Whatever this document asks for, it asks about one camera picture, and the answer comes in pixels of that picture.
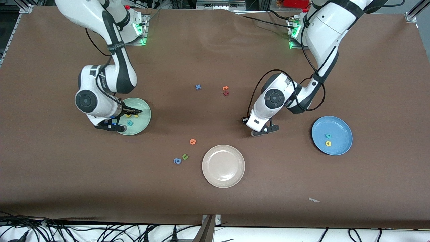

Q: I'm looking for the light green plate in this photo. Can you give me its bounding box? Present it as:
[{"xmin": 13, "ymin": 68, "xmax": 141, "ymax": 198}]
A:
[{"xmin": 111, "ymin": 97, "xmax": 152, "ymax": 136}]

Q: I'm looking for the beige plate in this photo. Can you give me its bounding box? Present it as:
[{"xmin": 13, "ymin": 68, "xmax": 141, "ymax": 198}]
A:
[{"xmin": 202, "ymin": 144, "xmax": 245, "ymax": 188}]

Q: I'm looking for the blue plate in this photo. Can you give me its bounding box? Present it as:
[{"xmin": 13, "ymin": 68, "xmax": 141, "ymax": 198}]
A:
[{"xmin": 311, "ymin": 116, "xmax": 353, "ymax": 156}]

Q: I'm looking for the grey metal box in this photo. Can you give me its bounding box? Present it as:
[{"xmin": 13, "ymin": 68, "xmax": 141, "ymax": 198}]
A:
[{"xmin": 197, "ymin": 0, "xmax": 246, "ymax": 10}]

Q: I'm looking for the red box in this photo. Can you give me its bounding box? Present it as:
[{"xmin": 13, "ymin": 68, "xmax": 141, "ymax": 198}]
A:
[{"xmin": 282, "ymin": 0, "xmax": 311, "ymax": 9}]

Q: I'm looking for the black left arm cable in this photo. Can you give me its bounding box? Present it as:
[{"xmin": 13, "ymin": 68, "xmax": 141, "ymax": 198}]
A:
[{"xmin": 248, "ymin": 0, "xmax": 405, "ymax": 118}]

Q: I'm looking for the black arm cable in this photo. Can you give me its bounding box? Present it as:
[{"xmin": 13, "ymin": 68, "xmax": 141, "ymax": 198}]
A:
[
  {"xmin": 248, "ymin": 0, "xmax": 405, "ymax": 118},
  {"xmin": 85, "ymin": 27, "xmax": 141, "ymax": 113}
]

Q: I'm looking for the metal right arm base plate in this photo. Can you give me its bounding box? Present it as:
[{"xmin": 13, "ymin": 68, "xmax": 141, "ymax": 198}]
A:
[{"xmin": 128, "ymin": 13, "xmax": 150, "ymax": 46}]

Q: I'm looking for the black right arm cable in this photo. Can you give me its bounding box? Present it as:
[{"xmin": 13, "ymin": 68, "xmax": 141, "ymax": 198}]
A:
[{"xmin": 85, "ymin": 27, "xmax": 141, "ymax": 113}]

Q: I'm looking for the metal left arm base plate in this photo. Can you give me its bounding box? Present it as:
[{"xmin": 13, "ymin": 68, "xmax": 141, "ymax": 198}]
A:
[{"xmin": 288, "ymin": 17, "xmax": 316, "ymax": 50}]

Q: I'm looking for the black base power cable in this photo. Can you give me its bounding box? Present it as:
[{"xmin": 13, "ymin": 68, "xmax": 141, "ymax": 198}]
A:
[{"xmin": 235, "ymin": 9, "xmax": 296, "ymax": 29}]

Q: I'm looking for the grey metal table bracket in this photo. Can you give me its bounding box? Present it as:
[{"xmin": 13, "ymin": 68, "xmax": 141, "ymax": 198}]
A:
[{"xmin": 193, "ymin": 214, "xmax": 221, "ymax": 242}]

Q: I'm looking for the aluminium frame rail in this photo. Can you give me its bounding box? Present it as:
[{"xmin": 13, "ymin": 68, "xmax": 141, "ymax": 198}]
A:
[
  {"xmin": 405, "ymin": 0, "xmax": 430, "ymax": 23},
  {"xmin": 0, "ymin": 3, "xmax": 34, "ymax": 66}
]

